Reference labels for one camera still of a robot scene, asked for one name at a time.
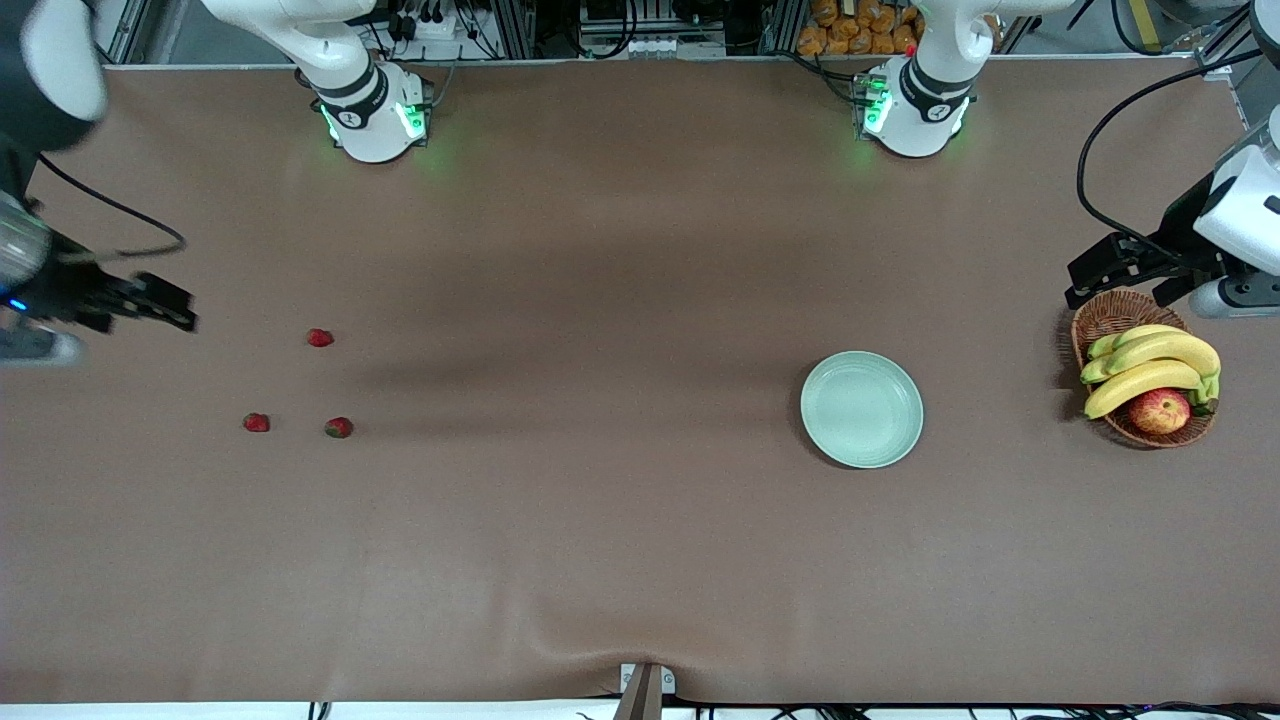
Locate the pale green round plate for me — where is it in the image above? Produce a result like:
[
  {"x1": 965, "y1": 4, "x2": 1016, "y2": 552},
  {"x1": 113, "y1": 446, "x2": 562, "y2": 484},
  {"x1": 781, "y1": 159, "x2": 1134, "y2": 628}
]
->
[{"x1": 800, "y1": 350, "x2": 925, "y2": 469}]

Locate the brown wicker basket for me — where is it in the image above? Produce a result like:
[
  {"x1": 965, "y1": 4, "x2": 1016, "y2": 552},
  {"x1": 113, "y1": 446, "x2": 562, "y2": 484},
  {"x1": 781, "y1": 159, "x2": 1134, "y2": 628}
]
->
[{"x1": 1070, "y1": 289, "x2": 1218, "y2": 449}]

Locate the yellow banana bunch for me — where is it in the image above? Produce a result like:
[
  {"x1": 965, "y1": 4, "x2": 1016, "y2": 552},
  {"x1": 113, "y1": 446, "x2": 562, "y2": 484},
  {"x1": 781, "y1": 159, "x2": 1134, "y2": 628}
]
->
[{"x1": 1080, "y1": 323, "x2": 1223, "y2": 421}]

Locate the red yellow apple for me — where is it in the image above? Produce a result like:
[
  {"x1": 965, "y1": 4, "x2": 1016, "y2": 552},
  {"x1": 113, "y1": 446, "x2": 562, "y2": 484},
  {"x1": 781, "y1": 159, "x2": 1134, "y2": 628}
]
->
[{"x1": 1128, "y1": 388, "x2": 1192, "y2": 436}]

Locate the bag of orange buns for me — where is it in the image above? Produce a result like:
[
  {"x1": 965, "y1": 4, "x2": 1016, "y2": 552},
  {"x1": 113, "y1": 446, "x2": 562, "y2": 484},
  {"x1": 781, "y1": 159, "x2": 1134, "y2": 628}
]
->
[{"x1": 797, "y1": 0, "x2": 921, "y2": 57}]

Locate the white power strip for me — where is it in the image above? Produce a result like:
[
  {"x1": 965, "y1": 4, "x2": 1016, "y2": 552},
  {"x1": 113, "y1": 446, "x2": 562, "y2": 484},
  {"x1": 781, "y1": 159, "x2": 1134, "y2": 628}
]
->
[{"x1": 385, "y1": 0, "x2": 461, "y2": 43}]

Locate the brown table cover mat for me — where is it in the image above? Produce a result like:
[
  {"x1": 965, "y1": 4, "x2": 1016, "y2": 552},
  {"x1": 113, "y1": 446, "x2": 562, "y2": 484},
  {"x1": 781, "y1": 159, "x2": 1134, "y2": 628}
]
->
[{"x1": 0, "y1": 55, "x2": 1280, "y2": 707}]

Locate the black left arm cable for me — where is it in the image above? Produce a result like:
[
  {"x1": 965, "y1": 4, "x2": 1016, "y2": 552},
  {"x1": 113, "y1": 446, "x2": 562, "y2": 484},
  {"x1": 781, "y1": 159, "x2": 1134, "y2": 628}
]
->
[{"x1": 1076, "y1": 48, "x2": 1263, "y2": 263}]

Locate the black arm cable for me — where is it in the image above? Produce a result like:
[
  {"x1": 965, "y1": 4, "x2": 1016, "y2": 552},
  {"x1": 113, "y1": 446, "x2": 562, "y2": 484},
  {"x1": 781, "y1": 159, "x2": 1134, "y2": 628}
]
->
[
  {"x1": 1076, "y1": 48, "x2": 1263, "y2": 263},
  {"x1": 35, "y1": 152, "x2": 189, "y2": 263}
]

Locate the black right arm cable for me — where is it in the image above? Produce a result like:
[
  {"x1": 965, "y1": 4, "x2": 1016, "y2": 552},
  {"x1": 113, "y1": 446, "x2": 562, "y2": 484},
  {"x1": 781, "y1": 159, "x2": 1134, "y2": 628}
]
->
[{"x1": 35, "y1": 152, "x2": 189, "y2": 263}]

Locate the aluminium frame post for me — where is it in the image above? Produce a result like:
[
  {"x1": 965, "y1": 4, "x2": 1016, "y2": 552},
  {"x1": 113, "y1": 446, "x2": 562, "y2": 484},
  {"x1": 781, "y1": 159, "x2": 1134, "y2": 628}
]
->
[{"x1": 1195, "y1": 40, "x2": 1251, "y2": 83}]

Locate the metal table edge bracket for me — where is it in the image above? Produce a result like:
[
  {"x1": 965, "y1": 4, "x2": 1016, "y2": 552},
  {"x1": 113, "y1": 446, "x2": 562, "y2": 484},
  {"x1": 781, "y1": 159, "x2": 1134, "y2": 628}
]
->
[{"x1": 619, "y1": 662, "x2": 677, "y2": 720}]

